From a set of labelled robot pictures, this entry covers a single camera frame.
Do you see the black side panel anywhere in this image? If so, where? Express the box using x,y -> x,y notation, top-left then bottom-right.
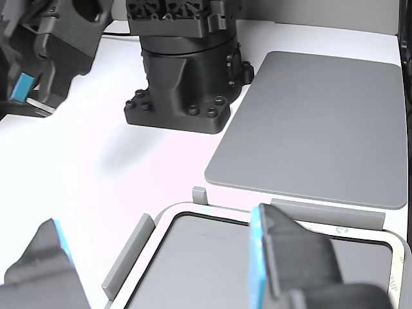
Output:
398,0 -> 412,107

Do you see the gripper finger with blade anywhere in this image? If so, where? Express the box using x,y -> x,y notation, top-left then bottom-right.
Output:
8,61 -> 73,117

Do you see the gray frame holder with tabs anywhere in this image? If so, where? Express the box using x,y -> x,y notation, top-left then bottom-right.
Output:
101,185 -> 412,309

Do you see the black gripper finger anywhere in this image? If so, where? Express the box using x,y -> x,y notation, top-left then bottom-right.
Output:
0,218 -> 93,309
249,202 -> 397,309

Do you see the tan adhesive backing strip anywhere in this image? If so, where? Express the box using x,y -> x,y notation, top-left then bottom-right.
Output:
104,201 -> 412,309

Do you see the gray flat textured plate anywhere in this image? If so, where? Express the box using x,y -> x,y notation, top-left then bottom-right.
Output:
204,50 -> 407,211

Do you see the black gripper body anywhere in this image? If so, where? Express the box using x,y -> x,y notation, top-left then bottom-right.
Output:
35,12 -> 112,77

